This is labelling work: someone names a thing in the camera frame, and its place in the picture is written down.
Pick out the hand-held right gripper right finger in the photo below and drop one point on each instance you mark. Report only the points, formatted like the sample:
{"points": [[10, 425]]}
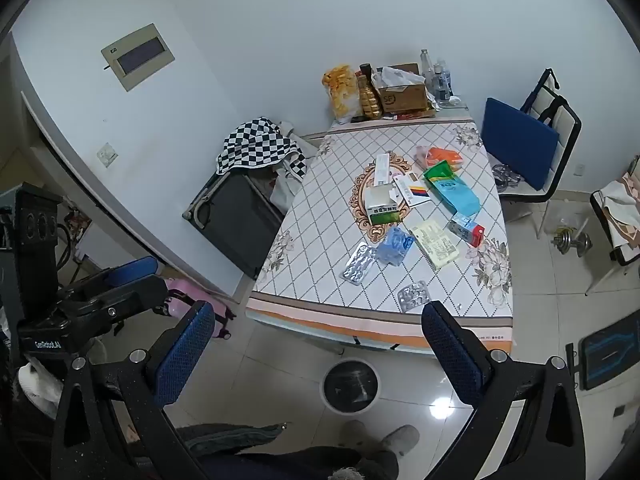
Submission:
{"points": [[450, 355]]}

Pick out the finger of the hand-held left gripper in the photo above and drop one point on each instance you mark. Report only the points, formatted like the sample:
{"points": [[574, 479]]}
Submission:
{"points": [[135, 292], [135, 266]]}

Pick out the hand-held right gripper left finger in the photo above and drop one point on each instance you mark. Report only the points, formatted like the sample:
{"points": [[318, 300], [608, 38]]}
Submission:
{"points": [[185, 350]]}

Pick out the white round trash bin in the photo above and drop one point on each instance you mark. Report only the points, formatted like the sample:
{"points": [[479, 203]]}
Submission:
{"points": [[350, 385]]}

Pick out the small red blue box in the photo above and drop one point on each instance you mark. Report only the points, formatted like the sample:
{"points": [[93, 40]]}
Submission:
{"points": [[467, 229]]}

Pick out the silver blister pack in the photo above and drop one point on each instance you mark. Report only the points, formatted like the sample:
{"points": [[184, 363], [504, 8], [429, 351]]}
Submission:
{"points": [[414, 296], [359, 266]]}

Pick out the light blue box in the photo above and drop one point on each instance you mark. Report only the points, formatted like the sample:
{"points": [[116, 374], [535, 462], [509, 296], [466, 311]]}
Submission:
{"points": [[457, 199]]}

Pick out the long white box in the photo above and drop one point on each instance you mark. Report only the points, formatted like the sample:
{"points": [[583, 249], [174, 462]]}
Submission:
{"points": [[382, 170]]}

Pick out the pink suitcase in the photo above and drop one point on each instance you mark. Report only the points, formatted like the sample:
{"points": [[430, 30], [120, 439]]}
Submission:
{"points": [[192, 300]]}

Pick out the grey fluffy slipper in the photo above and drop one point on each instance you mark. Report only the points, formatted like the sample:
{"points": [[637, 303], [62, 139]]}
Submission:
{"points": [[357, 435], [400, 442]]}

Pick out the dark folding cot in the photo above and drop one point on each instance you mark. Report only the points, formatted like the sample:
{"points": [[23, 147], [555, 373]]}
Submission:
{"points": [[235, 220]]}

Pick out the blue blister pack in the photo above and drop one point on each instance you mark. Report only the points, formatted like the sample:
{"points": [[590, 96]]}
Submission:
{"points": [[395, 245]]}

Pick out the person's legs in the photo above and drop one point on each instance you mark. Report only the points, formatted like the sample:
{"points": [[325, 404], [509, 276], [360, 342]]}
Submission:
{"points": [[275, 460]]}

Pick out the green white medicine box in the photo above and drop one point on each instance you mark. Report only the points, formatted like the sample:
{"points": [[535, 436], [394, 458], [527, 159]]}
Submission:
{"points": [[382, 210]]}

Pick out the metal dumbbell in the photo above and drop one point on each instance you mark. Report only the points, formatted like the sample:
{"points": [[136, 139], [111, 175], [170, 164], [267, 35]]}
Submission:
{"points": [[572, 242]]}

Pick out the white box with coloured stripes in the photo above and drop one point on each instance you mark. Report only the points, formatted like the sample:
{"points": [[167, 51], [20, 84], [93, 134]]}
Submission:
{"points": [[412, 191]]}

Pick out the table with patterned tablecloth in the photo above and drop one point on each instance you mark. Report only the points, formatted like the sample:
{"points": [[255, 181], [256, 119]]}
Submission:
{"points": [[325, 240]]}

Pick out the black white checkered cloth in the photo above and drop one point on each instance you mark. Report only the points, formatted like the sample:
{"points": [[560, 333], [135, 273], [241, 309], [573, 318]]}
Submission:
{"points": [[260, 147]]}

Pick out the green packet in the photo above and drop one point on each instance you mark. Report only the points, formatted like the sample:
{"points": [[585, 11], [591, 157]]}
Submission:
{"points": [[440, 172]]}

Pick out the orange packet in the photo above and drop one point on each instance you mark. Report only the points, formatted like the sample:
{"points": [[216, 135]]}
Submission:
{"points": [[442, 156]]}

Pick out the chair with draped cloth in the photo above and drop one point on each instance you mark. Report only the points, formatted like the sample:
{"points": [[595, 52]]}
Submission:
{"points": [[617, 220]]}

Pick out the blue cushion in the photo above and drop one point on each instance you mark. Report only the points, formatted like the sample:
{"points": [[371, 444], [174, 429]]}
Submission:
{"points": [[517, 142]]}

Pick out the brown cardboard box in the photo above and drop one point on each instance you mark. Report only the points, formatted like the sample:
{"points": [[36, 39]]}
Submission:
{"points": [[405, 97]]}

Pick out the blue cushioned chair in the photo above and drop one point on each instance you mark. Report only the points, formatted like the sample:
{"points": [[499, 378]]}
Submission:
{"points": [[560, 115]]}

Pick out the yellow snack bag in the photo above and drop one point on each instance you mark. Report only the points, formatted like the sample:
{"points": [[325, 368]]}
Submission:
{"points": [[340, 92]]}

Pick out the amber bottle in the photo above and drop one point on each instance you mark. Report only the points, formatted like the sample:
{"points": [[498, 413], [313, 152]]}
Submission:
{"points": [[369, 95]]}

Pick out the clear bottle with dark label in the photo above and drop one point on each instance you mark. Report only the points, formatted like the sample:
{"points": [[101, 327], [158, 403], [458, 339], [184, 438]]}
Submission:
{"points": [[442, 82]]}

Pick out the white plastic bag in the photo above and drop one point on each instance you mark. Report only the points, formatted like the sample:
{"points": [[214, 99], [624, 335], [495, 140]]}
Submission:
{"points": [[395, 77]]}

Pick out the clear plastic bottle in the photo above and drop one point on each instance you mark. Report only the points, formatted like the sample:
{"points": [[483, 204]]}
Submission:
{"points": [[425, 67]]}

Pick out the white wall switch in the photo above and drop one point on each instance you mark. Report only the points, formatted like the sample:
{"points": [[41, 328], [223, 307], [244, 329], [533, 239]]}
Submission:
{"points": [[106, 155]]}

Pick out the beige wall electrical panel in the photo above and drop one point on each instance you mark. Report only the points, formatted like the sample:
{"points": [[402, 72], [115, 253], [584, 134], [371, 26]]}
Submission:
{"points": [[137, 57]]}

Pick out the white wall outlet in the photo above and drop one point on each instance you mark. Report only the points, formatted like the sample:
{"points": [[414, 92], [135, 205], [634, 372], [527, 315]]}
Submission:
{"points": [[580, 169]]}

